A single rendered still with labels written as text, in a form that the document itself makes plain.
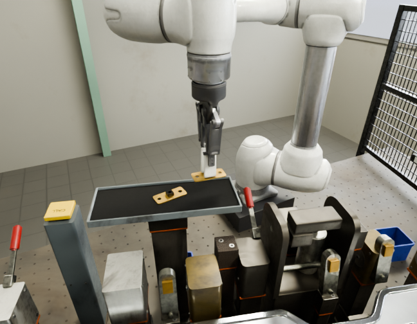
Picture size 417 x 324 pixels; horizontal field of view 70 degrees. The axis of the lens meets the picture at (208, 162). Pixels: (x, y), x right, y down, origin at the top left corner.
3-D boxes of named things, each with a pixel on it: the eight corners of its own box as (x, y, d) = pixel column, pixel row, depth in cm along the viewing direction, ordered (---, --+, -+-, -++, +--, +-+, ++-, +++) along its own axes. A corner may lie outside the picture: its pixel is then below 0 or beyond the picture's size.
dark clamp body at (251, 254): (234, 356, 88) (241, 267, 68) (226, 317, 98) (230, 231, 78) (258, 352, 89) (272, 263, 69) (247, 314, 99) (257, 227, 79)
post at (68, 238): (81, 332, 93) (40, 226, 71) (85, 310, 100) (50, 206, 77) (106, 328, 94) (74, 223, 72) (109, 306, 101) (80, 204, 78)
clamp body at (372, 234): (339, 340, 92) (373, 254, 73) (322, 307, 101) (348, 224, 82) (358, 336, 93) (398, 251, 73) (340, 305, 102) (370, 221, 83)
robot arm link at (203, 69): (193, 57, 55) (194, 89, 58) (239, 54, 58) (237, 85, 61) (181, 48, 63) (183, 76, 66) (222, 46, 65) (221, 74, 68)
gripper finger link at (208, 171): (215, 150, 72) (216, 151, 71) (215, 174, 75) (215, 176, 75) (203, 152, 71) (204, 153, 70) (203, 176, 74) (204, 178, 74)
